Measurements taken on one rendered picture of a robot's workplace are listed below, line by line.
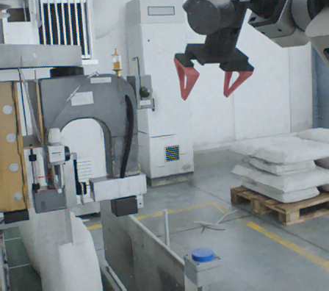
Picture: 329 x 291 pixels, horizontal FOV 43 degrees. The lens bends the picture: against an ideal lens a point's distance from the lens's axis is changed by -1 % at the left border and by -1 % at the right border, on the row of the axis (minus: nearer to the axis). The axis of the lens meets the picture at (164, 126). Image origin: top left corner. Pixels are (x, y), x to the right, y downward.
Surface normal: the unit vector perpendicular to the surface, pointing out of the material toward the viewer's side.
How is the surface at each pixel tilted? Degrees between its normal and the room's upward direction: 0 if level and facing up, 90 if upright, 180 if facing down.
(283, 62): 90
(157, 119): 90
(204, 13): 103
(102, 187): 90
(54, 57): 90
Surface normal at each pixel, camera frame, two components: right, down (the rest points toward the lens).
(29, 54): 0.88, 0.00
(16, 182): 0.40, 0.10
